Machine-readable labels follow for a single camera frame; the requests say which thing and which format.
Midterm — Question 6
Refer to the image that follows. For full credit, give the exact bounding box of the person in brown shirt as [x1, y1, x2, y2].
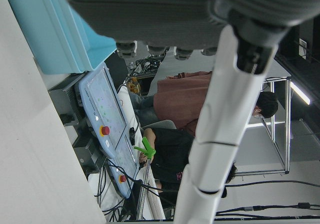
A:
[131, 71, 280, 137]

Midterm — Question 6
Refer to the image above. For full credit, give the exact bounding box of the ceiling light bar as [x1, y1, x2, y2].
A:
[289, 81, 312, 106]

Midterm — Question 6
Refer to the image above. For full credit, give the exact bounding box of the teach pendant with red button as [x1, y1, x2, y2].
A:
[107, 138, 141, 199]
[78, 67, 142, 160]

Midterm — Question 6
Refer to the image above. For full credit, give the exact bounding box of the person in black shirt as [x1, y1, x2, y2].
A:
[138, 127, 238, 199]

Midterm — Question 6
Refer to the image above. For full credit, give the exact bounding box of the light blue plastic bin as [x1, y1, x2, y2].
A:
[2, 0, 118, 75]

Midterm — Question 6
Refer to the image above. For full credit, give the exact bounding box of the black cable with ferrite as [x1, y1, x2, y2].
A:
[216, 202, 320, 215]

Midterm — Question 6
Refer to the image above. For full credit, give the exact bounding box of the grey metal box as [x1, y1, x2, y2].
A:
[48, 73, 87, 126]
[72, 136, 108, 177]

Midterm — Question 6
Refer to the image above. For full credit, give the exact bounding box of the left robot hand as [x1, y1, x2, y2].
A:
[53, 0, 320, 224]

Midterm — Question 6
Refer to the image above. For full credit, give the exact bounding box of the reacher grabber with green handle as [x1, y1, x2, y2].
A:
[133, 136, 157, 221]

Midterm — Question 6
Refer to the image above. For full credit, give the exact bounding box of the aluminium frame rack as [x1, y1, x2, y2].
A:
[234, 76, 293, 177]

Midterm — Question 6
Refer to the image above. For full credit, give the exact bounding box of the grey office chair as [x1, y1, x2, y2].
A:
[141, 119, 177, 131]

